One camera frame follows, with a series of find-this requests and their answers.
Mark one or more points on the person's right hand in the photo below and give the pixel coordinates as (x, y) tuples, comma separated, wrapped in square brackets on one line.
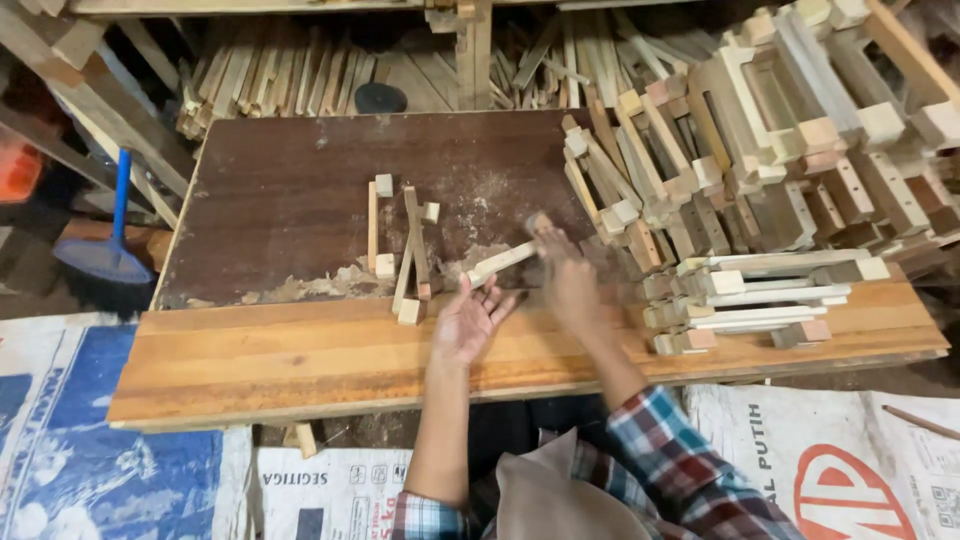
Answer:
[(571, 289)]

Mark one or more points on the person's left hand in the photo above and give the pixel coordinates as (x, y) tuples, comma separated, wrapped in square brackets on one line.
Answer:
[(459, 330)]

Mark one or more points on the person's left fingers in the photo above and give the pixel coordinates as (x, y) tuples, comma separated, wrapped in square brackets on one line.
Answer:
[(495, 298)]

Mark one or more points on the person's right fingers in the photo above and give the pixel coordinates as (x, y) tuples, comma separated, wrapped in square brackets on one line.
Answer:
[(551, 244)]

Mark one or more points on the pile of thin wood sticks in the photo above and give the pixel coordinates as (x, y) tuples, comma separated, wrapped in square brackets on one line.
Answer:
[(585, 60), (285, 75)]

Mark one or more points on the wooden plank workbench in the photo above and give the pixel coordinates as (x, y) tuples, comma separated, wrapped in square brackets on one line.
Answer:
[(300, 360)]

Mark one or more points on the beige cloth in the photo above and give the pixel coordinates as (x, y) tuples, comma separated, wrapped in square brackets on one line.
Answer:
[(555, 495)]

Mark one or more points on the dark brown plywood board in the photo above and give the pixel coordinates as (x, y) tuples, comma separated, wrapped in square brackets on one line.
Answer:
[(300, 202)]

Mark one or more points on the black round disc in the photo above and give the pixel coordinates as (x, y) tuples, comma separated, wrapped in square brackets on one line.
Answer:
[(380, 99)]

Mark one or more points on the small wooden offcut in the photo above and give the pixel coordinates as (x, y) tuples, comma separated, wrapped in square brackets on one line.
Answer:
[(306, 441)]

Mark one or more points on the white sack with black print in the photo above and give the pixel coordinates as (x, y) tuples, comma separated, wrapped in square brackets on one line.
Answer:
[(330, 495)]

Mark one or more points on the plaid shirt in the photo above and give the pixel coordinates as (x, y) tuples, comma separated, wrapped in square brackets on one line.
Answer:
[(690, 480)]

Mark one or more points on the white sack with red logo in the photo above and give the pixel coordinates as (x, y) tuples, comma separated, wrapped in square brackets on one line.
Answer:
[(825, 472)]

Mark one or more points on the blue broom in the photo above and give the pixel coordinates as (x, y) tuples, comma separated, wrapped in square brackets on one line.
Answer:
[(112, 251)]

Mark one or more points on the thin brown wooden stick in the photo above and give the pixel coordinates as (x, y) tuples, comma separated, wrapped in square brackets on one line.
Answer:
[(921, 423)]

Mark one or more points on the blue and white sack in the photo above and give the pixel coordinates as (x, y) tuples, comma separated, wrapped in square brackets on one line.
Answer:
[(97, 450)]

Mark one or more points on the leaning wooden beams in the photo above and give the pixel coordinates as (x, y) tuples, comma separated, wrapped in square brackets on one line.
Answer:
[(97, 97)]

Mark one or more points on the orange plastic crate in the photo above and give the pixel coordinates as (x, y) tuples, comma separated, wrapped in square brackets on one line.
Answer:
[(16, 174)]

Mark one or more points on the upright wooden post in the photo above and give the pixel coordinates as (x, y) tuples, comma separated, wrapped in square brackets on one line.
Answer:
[(474, 60)]

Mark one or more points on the heap of wooden frame parts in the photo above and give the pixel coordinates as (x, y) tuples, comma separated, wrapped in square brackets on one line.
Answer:
[(765, 150)]

